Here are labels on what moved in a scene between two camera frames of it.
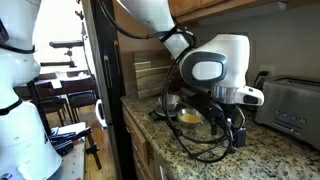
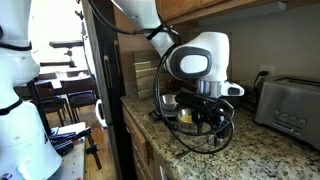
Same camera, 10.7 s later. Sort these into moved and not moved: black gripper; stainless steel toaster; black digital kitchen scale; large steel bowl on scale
Moved: black gripper
Not moved: large steel bowl on scale; black digital kitchen scale; stainless steel toaster
